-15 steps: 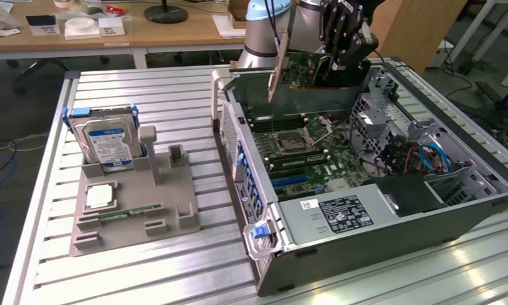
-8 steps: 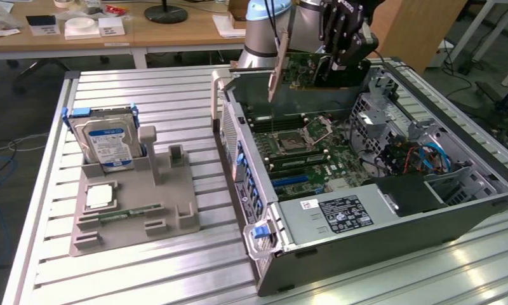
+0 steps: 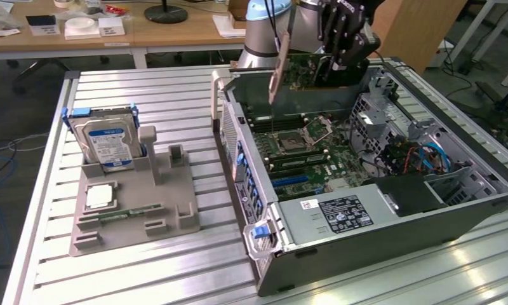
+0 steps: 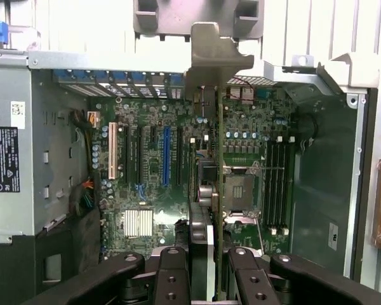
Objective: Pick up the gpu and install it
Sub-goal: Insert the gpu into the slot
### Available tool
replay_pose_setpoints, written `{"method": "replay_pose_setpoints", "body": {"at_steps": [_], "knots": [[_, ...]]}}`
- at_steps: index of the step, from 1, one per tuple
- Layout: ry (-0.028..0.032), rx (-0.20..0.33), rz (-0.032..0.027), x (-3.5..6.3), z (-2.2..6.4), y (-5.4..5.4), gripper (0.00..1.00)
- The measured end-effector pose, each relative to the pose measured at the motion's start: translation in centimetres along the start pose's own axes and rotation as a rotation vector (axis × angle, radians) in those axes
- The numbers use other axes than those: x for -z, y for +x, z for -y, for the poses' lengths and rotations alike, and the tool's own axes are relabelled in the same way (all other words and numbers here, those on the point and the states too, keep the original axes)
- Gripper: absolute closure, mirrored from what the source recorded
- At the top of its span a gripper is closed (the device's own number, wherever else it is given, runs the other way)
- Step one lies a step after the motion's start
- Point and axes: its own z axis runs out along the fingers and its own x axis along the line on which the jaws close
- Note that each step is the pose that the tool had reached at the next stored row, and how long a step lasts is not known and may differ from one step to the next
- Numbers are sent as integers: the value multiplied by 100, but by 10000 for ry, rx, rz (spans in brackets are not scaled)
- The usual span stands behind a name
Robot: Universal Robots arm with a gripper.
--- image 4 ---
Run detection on silver chipset heatsink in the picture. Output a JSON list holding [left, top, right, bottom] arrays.
[[124, 208, 154, 238]]

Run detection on green motherboard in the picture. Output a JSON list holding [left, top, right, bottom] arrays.
[[90, 84, 298, 257]]

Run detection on CPU socket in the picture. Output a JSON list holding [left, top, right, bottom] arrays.
[[222, 158, 264, 220]]

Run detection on white case sticker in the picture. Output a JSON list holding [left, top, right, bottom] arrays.
[[328, 222, 339, 250]]

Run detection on black RAM slot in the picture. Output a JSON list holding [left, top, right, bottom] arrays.
[[278, 140, 285, 230], [266, 140, 273, 230], [272, 140, 279, 230], [284, 140, 292, 230]]

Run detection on grey PC case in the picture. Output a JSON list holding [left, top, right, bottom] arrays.
[[0, 47, 380, 305]]

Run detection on long black expansion slot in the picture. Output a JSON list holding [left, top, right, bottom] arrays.
[[123, 125, 130, 179], [176, 126, 183, 187], [135, 125, 143, 186]]

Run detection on blue expansion slot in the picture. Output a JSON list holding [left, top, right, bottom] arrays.
[[162, 125, 172, 189]]

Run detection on white expansion slot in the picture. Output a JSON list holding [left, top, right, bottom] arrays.
[[108, 121, 120, 179]]

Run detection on grey power supply unit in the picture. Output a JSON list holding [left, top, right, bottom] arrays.
[[0, 58, 92, 238]]

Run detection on black power supply label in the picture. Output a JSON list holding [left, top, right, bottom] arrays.
[[0, 126, 22, 193]]

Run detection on white barcode sticker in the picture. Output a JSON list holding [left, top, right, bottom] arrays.
[[10, 100, 27, 130]]

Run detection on grey plastic parts rack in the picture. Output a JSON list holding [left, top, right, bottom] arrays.
[[133, 0, 264, 43]]

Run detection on bundled power supply wires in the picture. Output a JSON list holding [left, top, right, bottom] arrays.
[[68, 109, 98, 217]]

